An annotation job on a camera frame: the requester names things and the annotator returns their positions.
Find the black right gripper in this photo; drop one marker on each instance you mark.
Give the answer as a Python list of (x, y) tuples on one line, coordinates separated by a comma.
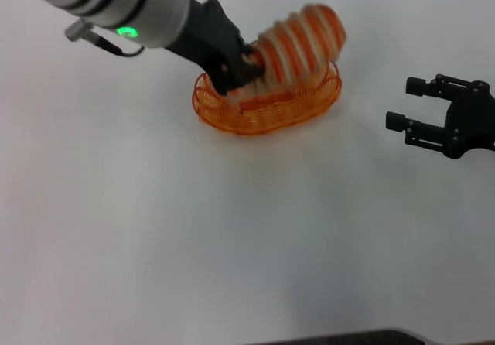
[(472, 124)]

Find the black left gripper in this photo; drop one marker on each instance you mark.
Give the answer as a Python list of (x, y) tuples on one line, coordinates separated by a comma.
[(210, 39)]

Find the orange woven plastic basket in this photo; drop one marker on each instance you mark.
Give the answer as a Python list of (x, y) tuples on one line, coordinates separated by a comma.
[(270, 109)]

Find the orange striped bread loaf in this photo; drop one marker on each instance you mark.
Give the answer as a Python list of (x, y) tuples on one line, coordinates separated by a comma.
[(305, 43)]

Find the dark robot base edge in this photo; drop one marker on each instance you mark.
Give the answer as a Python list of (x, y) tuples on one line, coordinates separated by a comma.
[(340, 337)]

